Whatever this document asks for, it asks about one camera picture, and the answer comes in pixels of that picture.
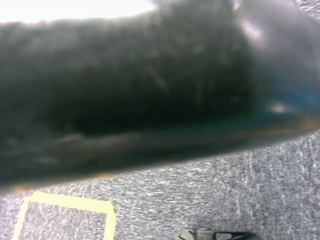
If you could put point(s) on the yellow floor tape outline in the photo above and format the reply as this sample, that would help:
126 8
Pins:
75 202

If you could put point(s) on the black robot foot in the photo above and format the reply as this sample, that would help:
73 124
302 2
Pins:
204 235

